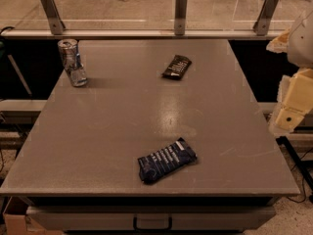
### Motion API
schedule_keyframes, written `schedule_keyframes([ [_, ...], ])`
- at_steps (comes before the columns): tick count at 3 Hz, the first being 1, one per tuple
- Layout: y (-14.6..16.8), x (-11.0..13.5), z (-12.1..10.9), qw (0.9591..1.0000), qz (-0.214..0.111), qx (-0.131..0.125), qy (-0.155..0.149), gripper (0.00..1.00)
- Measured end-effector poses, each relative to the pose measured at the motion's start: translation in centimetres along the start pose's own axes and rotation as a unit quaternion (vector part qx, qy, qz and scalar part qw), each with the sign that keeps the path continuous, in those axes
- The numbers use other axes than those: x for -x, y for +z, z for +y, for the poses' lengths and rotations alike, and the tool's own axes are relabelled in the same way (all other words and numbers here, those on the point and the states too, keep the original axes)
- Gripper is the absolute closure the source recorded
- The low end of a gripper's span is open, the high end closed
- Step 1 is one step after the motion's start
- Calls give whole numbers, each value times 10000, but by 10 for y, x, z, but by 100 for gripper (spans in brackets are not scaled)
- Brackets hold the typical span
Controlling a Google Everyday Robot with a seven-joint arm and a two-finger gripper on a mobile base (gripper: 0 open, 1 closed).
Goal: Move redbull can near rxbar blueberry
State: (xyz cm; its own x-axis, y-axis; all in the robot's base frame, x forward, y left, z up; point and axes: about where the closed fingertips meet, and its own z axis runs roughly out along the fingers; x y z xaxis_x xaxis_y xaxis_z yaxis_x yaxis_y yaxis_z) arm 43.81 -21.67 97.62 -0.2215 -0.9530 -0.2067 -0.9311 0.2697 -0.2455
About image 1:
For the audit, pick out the metal rail bracket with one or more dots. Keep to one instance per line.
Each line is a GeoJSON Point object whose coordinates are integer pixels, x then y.
{"type": "Point", "coordinates": [263, 21]}
{"type": "Point", "coordinates": [180, 17]}
{"type": "Point", "coordinates": [56, 25]}

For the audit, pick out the black snack bar wrapper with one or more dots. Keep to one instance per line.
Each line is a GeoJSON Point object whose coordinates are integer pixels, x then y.
{"type": "Point", "coordinates": [177, 68]}

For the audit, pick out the long metal rail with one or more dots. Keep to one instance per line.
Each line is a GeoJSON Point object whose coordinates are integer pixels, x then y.
{"type": "Point", "coordinates": [137, 34]}

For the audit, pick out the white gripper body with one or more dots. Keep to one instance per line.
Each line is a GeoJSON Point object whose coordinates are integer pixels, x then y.
{"type": "Point", "coordinates": [302, 44]}

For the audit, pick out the middle metal rail bracket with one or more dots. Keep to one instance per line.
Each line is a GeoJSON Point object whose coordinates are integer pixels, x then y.
{"type": "Point", "coordinates": [180, 17]}

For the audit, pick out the left metal rail bracket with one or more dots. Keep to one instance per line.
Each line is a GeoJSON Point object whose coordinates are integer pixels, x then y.
{"type": "Point", "coordinates": [56, 25]}

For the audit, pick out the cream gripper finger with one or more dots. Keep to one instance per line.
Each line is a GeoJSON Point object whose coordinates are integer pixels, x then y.
{"type": "Point", "coordinates": [294, 102]}

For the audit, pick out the grey table drawer with handle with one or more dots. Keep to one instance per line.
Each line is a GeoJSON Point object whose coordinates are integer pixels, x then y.
{"type": "Point", "coordinates": [148, 219]}

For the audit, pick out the cardboard box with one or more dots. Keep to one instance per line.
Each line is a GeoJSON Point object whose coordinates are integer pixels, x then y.
{"type": "Point", "coordinates": [19, 223]}

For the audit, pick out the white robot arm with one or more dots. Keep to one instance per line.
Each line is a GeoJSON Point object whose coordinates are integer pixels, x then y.
{"type": "Point", "coordinates": [300, 45]}

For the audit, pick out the right metal rail bracket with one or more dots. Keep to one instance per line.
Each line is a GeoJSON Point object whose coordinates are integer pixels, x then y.
{"type": "Point", "coordinates": [263, 21]}

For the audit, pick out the silver blue redbull can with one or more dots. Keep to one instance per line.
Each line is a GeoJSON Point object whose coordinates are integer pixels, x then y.
{"type": "Point", "coordinates": [68, 49]}

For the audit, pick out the dark blue rxbar blueberry wrapper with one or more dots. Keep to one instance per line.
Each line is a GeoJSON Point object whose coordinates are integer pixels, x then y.
{"type": "Point", "coordinates": [165, 161]}

